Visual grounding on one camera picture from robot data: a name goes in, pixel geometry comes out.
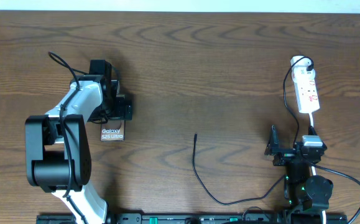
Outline white power strip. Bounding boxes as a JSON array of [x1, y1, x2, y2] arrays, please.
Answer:
[[292, 66, 320, 114]]

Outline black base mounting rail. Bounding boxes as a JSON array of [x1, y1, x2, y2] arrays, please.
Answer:
[[35, 211, 348, 224]]

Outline black USB charging cable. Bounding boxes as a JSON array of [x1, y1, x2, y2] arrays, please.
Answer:
[[192, 55, 315, 206]]

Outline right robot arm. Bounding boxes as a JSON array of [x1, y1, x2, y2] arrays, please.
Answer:
[[264, 126, 333, 223]]

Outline black right camera cable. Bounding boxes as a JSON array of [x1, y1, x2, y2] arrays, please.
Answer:
[[303, 160, 360, 224]]

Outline white USB wall charger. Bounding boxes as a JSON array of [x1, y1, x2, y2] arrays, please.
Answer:
[[290, 55, 314, 72]]

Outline white power strip cord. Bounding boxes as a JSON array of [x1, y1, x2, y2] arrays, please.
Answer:
[[308, 112, 328, 224]]

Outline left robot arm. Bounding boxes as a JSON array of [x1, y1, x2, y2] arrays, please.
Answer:
[[25, 74, 132, 223]]

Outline Galaxy S25 Ultra smartphone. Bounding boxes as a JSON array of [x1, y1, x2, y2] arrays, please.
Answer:
[[100, 120, 126, 142]]

